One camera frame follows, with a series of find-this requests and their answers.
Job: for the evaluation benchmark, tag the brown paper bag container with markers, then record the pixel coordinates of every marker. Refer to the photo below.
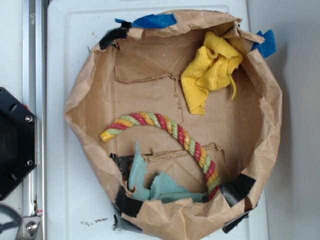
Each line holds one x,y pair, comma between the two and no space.
131,92

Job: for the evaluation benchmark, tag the teal cloth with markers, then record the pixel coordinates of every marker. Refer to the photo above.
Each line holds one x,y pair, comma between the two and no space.
163,186

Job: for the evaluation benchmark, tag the yellow towel cloth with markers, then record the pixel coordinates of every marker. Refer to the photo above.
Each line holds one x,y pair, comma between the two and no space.
209,71

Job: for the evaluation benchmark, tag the black tape lower left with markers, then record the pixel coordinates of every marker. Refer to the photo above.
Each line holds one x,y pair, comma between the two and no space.
126,204

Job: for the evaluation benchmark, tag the black tape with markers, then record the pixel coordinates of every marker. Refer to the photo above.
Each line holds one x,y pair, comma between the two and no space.
126,204
116,33
237,189

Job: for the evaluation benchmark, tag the black tape upper left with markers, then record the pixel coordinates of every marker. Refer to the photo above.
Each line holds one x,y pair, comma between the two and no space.
116,33

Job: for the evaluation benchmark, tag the blue tape top piece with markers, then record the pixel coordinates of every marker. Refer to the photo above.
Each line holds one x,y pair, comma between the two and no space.
154,21

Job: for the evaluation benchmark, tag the blue tape piece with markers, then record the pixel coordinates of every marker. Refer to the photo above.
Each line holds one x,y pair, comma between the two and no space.
268,47
154,21

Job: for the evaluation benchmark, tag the black tape lower right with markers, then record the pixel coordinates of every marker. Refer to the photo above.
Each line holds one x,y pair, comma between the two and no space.
237,189

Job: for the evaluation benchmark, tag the blue tape right piece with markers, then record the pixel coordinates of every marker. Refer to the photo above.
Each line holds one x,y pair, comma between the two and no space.
268,47

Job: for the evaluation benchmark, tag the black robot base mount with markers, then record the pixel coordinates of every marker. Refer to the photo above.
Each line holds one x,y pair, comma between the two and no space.
17,143

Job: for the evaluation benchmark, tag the aluminium extrusion rail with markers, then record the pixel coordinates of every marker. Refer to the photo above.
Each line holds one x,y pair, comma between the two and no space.
34,88

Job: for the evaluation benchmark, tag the metal corner bracket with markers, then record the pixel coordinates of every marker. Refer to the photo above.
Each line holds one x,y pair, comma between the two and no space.
29,228

